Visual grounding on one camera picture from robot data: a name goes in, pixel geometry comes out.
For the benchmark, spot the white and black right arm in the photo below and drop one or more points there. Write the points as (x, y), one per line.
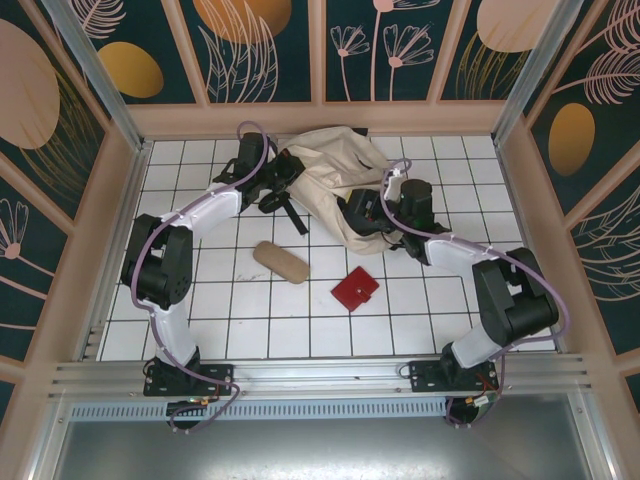
(455, 252)

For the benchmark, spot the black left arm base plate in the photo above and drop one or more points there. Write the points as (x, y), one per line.
(220, 375)

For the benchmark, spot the tan pencil case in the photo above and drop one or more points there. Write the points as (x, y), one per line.
(282, 262)

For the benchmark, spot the green circuit board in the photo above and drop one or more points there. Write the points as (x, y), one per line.
(484, 401)

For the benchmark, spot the aluminium corner post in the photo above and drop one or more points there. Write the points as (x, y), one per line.
(100, 75)
(529, 75)

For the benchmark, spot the grey metal sheet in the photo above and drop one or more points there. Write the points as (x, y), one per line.
(320, 450)

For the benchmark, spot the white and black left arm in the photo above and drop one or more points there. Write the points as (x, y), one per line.
(172, 335)

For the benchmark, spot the cream canvas backpack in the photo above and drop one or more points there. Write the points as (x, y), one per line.
(325, 175)

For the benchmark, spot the aluminium mounting rail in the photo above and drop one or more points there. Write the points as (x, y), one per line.
(320, 372)

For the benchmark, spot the aluminium side rail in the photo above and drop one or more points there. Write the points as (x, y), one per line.
(118, 250)
(556, 335)

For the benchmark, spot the red snap wallet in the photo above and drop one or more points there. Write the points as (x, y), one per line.
(352, 292)

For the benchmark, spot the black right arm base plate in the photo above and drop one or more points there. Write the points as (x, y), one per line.
(422, 375)

